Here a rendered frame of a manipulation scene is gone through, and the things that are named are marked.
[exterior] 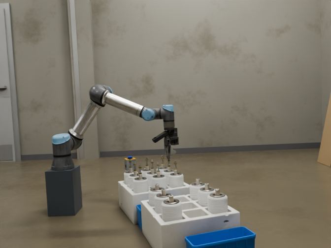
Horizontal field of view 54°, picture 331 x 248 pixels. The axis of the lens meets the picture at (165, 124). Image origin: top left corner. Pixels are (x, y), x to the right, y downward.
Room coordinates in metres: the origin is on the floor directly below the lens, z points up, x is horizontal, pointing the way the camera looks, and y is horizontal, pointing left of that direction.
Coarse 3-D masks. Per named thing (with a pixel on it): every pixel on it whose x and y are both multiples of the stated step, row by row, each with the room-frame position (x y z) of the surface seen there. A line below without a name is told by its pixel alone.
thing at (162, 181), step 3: (165, 177) 2.00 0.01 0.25; (153, 180) 1.97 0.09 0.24; (156, 180) 1.96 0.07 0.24; (159, 180) 1.96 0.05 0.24; (162, 180) 1.97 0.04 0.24; (165, 180) 1.99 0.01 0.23; (153, 183) 1.97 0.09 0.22; (156, 183) 1.96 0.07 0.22; (159, 183) 1.96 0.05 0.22; (162, 183) 1.97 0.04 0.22; (165, 183) 1.99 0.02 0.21; (153, 186) 1.97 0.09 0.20; (159, 186) 1.96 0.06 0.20; (162, 186) 1.97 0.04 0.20; (165, 186) 1.98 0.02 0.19
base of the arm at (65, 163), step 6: (54, 156) 2.13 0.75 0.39; (60, 156) 2.12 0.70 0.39; (66, 156) 2.13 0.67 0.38; (54, 162) 2.12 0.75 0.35; (60, 162) 2.11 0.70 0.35; (66, 162) 2.13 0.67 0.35; (72, 162) 2.17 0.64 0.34; (54, 168) 2.11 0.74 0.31; (60, 168) 2.10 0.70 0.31; (66, 168) 2.11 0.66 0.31; (72, 168) 2.15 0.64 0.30
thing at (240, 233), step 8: (208, 232) 1.42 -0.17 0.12; (216, 232) 1.43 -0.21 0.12; (224, 232) 1.44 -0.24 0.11; (232, 232) 1.45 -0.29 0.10; (240, 232) 1.46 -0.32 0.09; (248, 232) 1.42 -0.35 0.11; (192, 240) 1.39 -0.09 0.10; (200, 240) 1.40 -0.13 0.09; (208, 240) 1.41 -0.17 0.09; (216, 240) 1.42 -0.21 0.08; (224, 240) 1.33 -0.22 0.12; (232, 240) 1.33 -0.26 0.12; (240, 240) 1.35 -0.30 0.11; (248, 240) 1.36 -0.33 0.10
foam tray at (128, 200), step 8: (120, 184) 2.16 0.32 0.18; (168, 184) 2.09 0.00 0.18; (184, 184) 2.06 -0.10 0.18; (120, 192) 2.17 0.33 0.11; (128, 192) 1.96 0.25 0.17; (144, 192) 1.91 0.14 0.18; (168, 192) 1.95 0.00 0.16; (176, 192) 1.97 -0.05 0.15; (184, 192) 1.98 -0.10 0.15; (120, 200) 2.19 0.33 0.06; (128, 200) 1.97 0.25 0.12; (136, 200) 1.88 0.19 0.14; (128, 208) 1.98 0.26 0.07; (128, 216) 1.99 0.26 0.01; (136, 216) 1.87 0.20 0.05
